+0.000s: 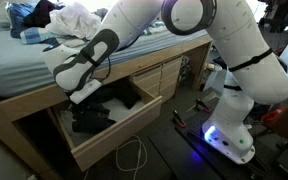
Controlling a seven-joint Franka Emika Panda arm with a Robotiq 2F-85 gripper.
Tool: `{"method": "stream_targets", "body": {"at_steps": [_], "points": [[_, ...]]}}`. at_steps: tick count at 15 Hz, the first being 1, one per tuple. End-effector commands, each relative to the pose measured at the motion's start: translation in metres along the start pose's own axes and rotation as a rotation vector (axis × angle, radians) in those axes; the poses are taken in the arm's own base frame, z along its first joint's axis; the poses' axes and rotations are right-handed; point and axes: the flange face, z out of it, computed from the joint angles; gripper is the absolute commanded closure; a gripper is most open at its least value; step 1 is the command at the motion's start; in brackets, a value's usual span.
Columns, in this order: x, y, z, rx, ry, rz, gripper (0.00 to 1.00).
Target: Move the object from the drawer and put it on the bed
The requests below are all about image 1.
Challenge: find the small black garment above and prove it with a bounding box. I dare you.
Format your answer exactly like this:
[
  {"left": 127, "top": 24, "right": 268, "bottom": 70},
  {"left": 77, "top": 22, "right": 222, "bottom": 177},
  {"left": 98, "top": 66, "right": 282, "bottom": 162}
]
[{"left": 23, "top": 0, "right": 66, "bottom": 29}]

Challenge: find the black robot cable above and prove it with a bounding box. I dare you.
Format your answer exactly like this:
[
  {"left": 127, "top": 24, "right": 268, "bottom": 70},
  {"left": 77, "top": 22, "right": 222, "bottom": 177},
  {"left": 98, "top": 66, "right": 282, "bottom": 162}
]
[{"left": 93, "top": 54, "right": 113, "bottom": 83}]

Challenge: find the blue plaid blanket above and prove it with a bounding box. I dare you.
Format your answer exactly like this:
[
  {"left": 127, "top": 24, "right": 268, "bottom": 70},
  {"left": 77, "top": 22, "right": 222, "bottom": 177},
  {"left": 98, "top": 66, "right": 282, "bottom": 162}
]
[{"left": 19, "top": 26, "right": 61, "bottom": 46}]

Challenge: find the red object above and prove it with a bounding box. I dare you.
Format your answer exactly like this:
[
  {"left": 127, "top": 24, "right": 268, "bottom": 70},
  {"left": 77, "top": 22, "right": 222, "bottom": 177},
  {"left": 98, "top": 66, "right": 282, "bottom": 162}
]
[{"left": 260, "top": 105, "right": 287, "bottom": 126}]

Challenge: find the white crumpled garment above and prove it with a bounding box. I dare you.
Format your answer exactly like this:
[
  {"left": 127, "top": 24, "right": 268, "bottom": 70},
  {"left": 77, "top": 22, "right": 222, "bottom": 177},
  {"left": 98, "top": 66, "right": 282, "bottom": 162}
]
[{"left": 45, "top": 1, "right": 102, "bottom": 42}]

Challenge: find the open light wooden drawer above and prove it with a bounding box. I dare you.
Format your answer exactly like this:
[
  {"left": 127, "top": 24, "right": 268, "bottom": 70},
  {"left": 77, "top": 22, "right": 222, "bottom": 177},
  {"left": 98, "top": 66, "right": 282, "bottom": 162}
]
[{"left": 46, "top": 78, "right": 163, "bottom": 173}]

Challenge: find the closed wooden drawer unit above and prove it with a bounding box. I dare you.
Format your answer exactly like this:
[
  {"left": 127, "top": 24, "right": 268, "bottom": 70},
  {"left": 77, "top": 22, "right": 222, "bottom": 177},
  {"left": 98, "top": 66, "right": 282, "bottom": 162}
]
[{"left": 129, "top": 54, "right": 184, "bottom": 103}]

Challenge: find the dark clothes pile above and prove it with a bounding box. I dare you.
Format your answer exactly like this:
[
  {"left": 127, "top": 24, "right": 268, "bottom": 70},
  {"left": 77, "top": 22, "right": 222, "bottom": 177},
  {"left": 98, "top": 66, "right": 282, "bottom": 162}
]
[{"left": 6, "top": 1, "right": 39, "bottom": 39}]

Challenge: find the red-handled clamp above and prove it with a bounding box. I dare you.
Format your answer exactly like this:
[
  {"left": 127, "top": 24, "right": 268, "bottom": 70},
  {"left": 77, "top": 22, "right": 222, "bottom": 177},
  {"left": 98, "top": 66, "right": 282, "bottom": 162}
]
[
  {"left": 194, "top": 98, "right": 212, "bottom": 114},
  {"left": 171, "top": 109, "right": 188, "bottom": 129}
]

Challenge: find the blue striped mattress sheet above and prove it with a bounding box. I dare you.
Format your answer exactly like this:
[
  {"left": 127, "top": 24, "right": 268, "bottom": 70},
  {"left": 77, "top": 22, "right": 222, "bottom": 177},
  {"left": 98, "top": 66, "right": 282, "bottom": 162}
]
[{"left": 0, "top": 28, "right": 209, "bottom": 100}]

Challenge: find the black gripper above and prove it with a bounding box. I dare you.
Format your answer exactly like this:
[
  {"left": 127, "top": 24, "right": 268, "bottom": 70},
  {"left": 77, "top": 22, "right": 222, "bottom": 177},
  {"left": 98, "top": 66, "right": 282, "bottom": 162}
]
[{"left": 81, "top": 89, "right": 107, "bottom": 110}]

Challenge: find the dark navy yellow-print shirt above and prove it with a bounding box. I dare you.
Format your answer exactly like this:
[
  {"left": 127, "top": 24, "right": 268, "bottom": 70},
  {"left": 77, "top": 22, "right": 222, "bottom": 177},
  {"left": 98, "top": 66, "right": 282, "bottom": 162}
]
[{"left": 70, "top": 102, "right": 117, "bottom": 135}]

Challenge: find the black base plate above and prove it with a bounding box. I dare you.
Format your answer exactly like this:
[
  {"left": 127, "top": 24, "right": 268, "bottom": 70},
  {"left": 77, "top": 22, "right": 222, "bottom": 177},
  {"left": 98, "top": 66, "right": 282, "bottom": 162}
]
[{"left": 174, "top": 106, "right": 268, "bottom": 180}]

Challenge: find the light wooden bed frame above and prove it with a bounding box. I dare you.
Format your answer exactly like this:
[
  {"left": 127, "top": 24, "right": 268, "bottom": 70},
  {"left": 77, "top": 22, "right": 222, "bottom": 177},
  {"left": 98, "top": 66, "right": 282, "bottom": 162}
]
[{"left": 0, "top": 33, "right": 214, "bottom": 176}]

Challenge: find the white cable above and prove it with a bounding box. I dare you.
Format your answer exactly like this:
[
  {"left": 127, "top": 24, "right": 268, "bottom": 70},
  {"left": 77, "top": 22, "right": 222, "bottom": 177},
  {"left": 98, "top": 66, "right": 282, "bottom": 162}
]
[{"left": 115, "top": 134, "right": 149, "bottom": 173}]

